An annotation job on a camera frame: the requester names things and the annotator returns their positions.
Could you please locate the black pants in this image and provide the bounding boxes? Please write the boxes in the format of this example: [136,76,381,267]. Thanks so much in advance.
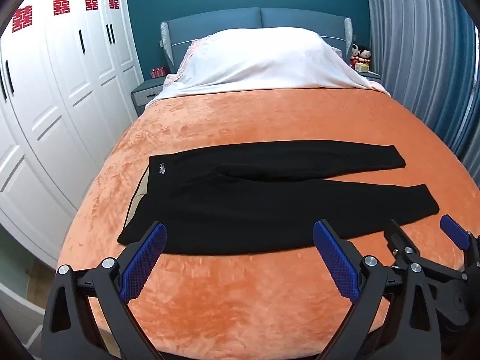
[117,140,440,256]

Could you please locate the white bed cover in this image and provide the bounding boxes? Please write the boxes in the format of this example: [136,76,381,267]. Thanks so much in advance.
[150,27,391,102]

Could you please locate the white wardrobe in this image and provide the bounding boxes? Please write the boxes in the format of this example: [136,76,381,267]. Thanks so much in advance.
[0,0,142,271]

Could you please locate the grey curtain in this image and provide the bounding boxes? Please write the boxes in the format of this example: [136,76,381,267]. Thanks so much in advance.
[362,0,480,192]

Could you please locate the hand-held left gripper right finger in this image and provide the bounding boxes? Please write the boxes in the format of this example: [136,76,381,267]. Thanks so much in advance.
[312,219,437,360]

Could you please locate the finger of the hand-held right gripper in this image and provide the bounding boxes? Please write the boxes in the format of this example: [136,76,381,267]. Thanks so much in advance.
[439,215,480,271]
[383,218,418,268]

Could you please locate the orange plush blanket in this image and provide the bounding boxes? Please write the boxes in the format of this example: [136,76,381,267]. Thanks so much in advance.
[56,86,480,360]

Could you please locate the blue upholstered headboard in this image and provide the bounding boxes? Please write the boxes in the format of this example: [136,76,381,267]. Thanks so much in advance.
[160,7,355,74]

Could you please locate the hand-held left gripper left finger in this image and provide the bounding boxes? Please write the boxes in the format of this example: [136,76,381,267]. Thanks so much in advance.
[40,222,167,360]

